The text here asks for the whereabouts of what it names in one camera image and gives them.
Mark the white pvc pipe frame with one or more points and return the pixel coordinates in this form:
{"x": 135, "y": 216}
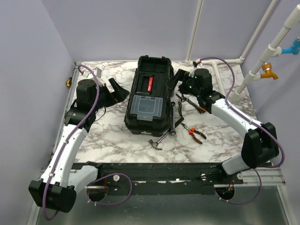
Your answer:
{"x": 272, "y": 50}

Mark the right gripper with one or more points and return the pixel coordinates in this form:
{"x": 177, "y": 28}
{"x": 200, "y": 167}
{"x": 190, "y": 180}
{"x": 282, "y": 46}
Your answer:
{"x": 180, "y": 76}

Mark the silver combination ratchet wrench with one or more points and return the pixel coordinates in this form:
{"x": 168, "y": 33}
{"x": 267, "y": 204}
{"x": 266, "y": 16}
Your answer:
{"x": 172, "y": 127}

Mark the black plastic toolbox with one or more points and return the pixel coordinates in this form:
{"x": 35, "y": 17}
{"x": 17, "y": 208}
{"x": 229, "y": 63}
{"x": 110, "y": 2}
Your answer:
{"x": 149, "y": 104}

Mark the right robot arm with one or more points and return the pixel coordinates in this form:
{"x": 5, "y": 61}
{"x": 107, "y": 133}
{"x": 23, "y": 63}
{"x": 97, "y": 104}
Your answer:
{"x": 259, "y": 140}

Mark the black pruner handle piece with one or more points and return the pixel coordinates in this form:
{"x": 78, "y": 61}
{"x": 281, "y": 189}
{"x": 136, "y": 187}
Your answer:
{"x": 180, "y": 120}

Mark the black grey wire stripper pliers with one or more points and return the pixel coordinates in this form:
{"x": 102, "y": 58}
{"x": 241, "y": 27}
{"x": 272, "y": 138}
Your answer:
{"x": 182, "y": 98}

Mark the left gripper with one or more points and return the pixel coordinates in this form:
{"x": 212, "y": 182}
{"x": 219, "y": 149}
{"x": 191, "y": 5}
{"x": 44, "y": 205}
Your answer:
{"x": 119, "y": 94}

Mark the blue pipe valve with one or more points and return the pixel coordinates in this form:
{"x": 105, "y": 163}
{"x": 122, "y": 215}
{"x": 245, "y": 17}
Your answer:
{"x": 294, "y": 48}

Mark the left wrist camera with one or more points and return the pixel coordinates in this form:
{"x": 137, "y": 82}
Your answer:
{"x": 97, "y": 72}

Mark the orange black pliers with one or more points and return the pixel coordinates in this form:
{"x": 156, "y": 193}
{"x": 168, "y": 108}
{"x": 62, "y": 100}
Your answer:
{"x": 192, "y": 131}

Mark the claw hammer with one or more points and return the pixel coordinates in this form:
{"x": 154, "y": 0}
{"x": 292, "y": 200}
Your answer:
{"x": 155, "y": 145}

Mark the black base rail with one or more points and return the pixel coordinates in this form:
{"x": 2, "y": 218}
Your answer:
{"x": 159, "y": 179}

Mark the yellow brass faucet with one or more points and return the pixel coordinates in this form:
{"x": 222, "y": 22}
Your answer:
{"x": 267, "y": 69}

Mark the yellow black screwdriver at wall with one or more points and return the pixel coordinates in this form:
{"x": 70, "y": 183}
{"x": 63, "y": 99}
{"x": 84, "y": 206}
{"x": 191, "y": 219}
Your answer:
{"x": 69, "y": 82}

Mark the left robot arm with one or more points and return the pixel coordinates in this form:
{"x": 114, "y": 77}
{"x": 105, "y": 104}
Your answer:
{"x": 57, "y": 189}

